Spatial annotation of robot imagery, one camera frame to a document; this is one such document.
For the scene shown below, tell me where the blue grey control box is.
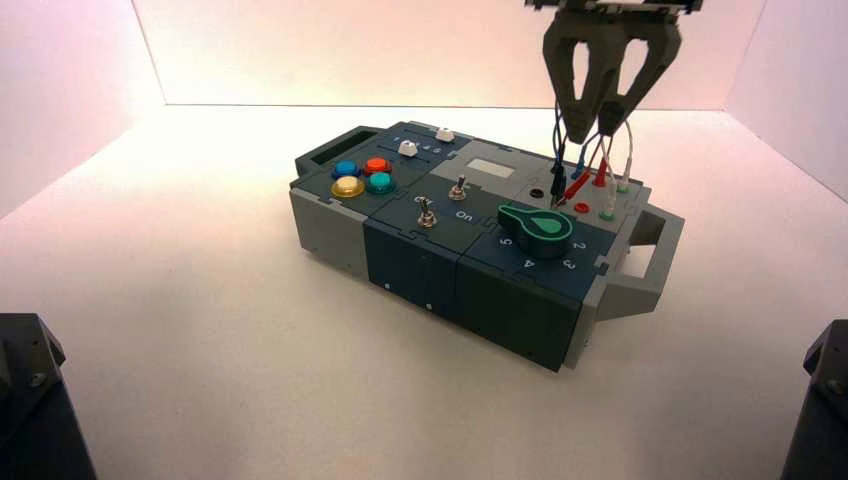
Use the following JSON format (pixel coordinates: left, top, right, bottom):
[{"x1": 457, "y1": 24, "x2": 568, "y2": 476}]
[{"x1": 289, "y1": 120, "x2": 686, "y2": 374}]

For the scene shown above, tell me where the green rotary knob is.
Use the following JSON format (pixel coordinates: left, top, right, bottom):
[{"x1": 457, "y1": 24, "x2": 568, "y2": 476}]
[{"x1": 496, "y1": 203, "x2": 575, "y2": 260}]

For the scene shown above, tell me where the blue wire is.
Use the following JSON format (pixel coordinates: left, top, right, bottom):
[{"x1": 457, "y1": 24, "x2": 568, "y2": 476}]
[{"x1": 553, "y1": 109, "x2": 592, "y2": 181}]

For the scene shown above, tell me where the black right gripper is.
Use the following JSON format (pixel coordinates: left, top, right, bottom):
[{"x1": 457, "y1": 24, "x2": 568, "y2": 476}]
[{"x1": 526, "y1": 0, "x2": 705, "y2": 146}]

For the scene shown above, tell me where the red wire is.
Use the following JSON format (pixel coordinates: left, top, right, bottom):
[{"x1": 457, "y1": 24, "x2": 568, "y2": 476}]
[{"x1": 558, "y1": 135, "x2": 611, "y2": 208}]

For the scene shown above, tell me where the white wire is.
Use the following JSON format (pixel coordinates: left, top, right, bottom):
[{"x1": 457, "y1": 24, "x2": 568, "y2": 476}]
[{"x1": 599, "y1": 119, "x2": 635, "y2": 217}]

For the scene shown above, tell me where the black wire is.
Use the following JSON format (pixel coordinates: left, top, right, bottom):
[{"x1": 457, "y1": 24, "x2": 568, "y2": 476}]
[{"x1": 549, "y1": 99, "x2": 570, "y2": 207}]

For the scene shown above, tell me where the yellow push button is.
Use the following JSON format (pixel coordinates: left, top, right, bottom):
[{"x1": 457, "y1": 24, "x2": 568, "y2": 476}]
[{"x1": 330, "y1": 176, "x2": 367, "y2": 200}]

